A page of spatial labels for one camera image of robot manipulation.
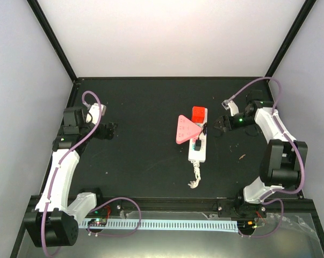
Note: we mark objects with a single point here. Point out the left black frame post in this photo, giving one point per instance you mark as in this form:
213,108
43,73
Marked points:
45,25

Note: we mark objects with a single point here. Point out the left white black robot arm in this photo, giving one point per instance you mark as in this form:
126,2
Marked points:
54,222

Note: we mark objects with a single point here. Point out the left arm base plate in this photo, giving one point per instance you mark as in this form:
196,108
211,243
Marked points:
97,212

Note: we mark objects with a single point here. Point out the white slotted cable duct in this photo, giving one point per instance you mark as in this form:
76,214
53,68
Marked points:
160,225

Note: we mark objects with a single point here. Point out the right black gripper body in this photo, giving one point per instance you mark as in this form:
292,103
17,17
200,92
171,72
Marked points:
231,124

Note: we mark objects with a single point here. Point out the red cube plug adapter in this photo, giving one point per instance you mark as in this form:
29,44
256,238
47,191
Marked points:
198,114

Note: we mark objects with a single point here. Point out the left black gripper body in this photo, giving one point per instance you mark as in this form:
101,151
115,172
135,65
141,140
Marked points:
101,135

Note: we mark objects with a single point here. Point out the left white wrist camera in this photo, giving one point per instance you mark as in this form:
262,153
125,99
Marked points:
95,113

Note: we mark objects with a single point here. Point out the black plug with thin cable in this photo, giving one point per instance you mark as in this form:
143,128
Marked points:
198,141

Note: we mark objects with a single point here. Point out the pink triangular plug adapter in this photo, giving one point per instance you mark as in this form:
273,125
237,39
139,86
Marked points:
186,129

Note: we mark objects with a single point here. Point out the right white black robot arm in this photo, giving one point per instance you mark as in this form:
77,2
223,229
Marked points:
282,168

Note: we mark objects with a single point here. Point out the black frame post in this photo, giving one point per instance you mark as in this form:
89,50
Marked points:
302,15
45,25

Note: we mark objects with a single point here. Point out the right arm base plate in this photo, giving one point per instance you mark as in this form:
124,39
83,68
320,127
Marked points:
235,208

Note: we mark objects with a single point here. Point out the right black frame post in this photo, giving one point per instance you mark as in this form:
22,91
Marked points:
302,15

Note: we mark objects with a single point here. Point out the white power strip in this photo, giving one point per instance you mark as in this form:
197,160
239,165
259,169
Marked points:
198,155

